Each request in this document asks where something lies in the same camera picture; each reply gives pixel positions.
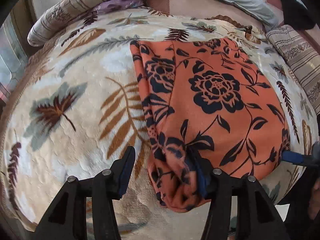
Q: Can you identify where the orange floral garment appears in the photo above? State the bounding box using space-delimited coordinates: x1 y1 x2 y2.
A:
130 37 290 212

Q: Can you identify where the right hand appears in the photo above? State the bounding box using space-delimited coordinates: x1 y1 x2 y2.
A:
308 178 320 220

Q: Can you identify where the striped patterned pillow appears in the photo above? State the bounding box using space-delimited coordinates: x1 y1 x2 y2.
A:
266 25 319 114

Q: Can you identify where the beige leaf-pattern blanket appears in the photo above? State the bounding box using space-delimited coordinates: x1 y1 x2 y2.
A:
1 8 319 239

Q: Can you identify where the black cloth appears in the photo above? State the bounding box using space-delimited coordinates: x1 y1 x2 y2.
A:
267 0 316 30

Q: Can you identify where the wooden framed window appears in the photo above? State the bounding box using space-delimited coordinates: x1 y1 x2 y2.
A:
1 0 37 108

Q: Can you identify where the pink checked bed sheet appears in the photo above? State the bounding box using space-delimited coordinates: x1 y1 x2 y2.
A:
146 0 264 29

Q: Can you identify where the striped beige bolster pillow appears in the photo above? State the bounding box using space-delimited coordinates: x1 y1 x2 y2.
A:
26 0 186 47

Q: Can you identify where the purple cloth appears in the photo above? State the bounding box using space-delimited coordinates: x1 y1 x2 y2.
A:
81 0 144 16

